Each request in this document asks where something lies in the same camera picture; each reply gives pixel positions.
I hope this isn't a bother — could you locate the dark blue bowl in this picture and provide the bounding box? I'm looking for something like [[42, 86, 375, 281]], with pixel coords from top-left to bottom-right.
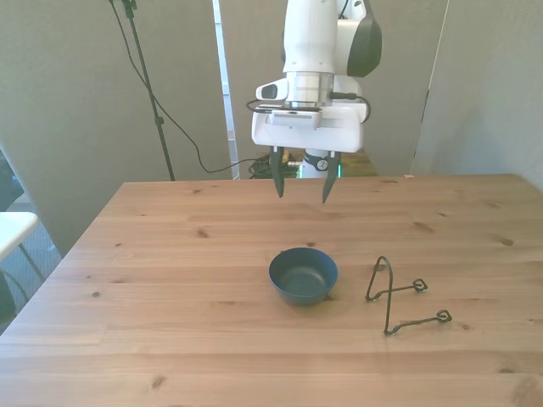
[[268, 248, 339, 308]]

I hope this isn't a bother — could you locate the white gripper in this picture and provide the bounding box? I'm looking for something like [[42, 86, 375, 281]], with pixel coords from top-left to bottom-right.
[[250, 104, 366, 204]]

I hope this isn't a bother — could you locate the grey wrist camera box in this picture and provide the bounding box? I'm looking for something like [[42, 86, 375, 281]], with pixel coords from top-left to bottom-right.
[[266, 109, 324, 131]]

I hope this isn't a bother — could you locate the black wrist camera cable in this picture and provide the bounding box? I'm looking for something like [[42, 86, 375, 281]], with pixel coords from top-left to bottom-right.
[[245, 91, 372, 125]]

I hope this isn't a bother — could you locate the black tripod stand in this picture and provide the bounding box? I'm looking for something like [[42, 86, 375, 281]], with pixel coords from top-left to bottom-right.
[[108, 0, 176, 182]]

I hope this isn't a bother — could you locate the white side table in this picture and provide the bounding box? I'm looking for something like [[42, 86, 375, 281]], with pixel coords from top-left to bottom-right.
[[0, 211, 43, 281]]

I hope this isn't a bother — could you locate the black wire plate stand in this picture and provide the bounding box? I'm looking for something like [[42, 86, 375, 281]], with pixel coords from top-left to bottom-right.
[[365, 255, 453, 337]]

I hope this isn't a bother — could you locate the white perforated partition rail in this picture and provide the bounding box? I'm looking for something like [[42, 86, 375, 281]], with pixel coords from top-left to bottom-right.
[[211, 0, 241, 181]]

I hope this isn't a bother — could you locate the thin white partition edge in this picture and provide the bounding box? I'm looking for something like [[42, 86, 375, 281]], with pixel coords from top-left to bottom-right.
[[409, 0, 451, 177]]

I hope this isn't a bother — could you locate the green coiled cable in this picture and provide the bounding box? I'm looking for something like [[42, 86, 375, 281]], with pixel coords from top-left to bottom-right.
[[248, 154, 305, 180]]

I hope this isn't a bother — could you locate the black hanging cable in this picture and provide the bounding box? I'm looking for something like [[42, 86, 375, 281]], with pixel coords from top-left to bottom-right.
[[109, 0, 260, 174]]

